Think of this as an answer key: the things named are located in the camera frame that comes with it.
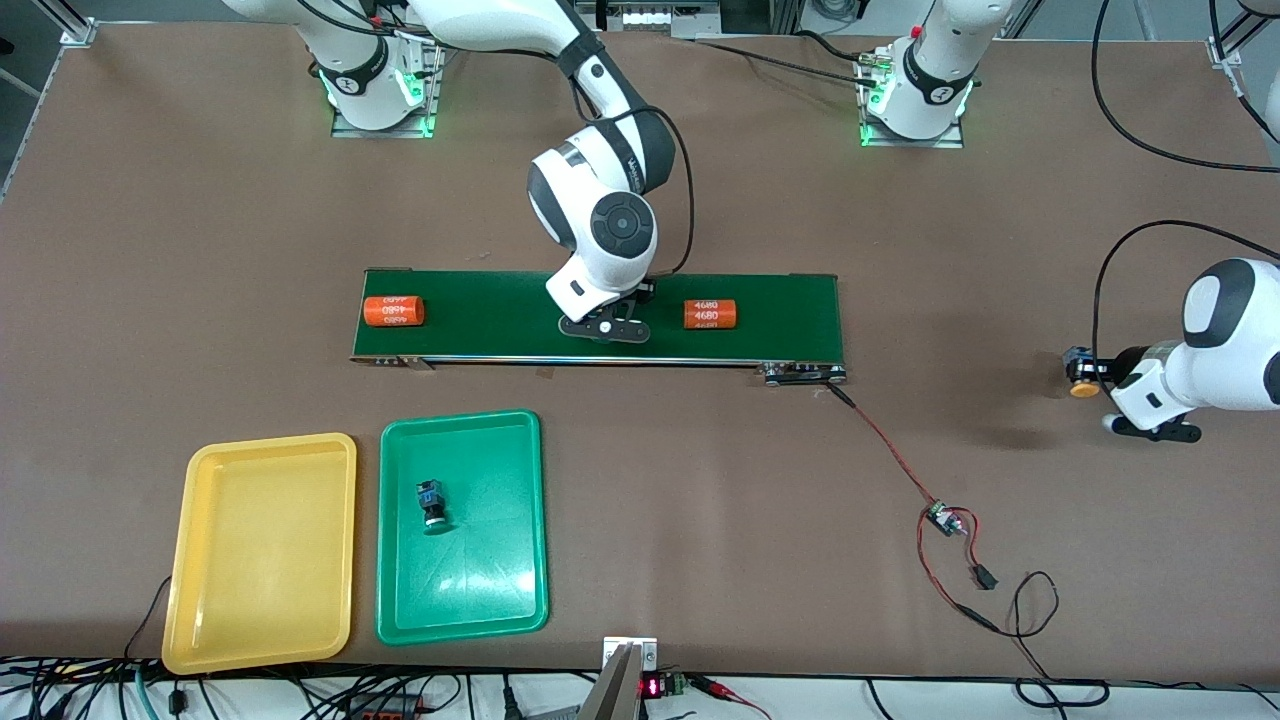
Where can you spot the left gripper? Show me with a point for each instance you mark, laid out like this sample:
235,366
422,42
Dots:
1127,365

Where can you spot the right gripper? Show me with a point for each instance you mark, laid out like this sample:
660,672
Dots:
640,293

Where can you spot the yellow push button switch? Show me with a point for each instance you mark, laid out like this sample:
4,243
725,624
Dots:
1083,388

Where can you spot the orange cylinder printed 4680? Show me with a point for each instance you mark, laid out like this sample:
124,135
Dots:
393,312
710,314

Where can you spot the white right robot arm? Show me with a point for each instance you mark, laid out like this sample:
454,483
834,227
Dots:
620,225

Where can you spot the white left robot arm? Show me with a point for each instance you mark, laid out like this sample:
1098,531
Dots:
1230,330

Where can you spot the green conveyor belt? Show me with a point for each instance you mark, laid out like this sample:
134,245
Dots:
480,335

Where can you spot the small motor controller board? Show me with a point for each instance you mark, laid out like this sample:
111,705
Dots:
941,518

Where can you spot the grey control box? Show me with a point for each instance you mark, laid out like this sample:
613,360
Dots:
660,18

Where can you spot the green plastic tray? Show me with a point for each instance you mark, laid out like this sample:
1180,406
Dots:
480,580

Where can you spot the small red digit display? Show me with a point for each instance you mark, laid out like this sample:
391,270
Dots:
652,686

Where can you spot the red clip lead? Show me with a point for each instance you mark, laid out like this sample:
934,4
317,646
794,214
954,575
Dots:
730,692

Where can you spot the yellow plastic tray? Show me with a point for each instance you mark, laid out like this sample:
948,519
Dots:
260,555

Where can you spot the black power strip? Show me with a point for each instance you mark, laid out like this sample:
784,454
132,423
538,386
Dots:
385,708

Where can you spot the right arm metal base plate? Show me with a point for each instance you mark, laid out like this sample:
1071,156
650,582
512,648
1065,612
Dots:
434,80

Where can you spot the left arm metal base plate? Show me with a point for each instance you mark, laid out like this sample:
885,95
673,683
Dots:
950,141

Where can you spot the aluminium profile post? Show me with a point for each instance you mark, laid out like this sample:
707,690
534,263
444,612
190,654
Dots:
1235,45
75,28

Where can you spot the grey metal camera bracket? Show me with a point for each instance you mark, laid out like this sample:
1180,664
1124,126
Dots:
615,690

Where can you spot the aluminium table edge rail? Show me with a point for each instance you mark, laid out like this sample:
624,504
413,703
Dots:
35,110

